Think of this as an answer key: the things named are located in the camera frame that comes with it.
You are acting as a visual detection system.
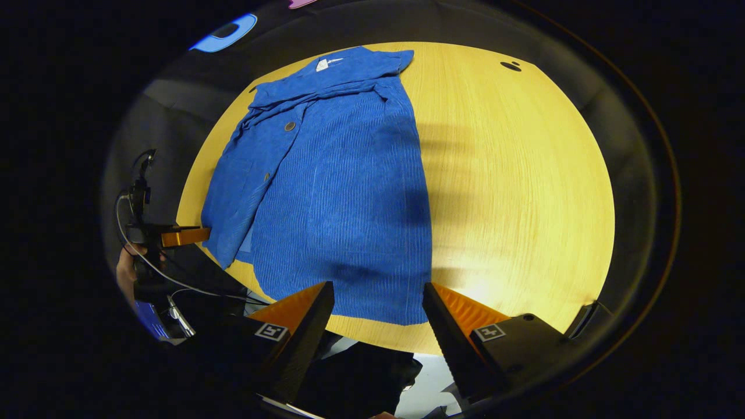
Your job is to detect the grey cable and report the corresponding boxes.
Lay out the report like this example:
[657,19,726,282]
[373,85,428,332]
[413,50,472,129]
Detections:
[115,195,271,306]

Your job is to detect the black backdrop cloth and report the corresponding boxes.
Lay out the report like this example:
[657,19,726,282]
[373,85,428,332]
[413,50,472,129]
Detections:
[102,0,661,326]

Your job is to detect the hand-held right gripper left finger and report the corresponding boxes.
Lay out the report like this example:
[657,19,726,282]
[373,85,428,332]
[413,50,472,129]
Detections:
[192,281,335,405]

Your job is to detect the blue corduroy jacket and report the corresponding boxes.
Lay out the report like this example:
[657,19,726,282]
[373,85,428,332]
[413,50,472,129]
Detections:
[201,47,434,326]

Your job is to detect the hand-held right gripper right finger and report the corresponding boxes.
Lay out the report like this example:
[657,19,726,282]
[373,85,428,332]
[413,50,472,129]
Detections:
[422,282,583,405]

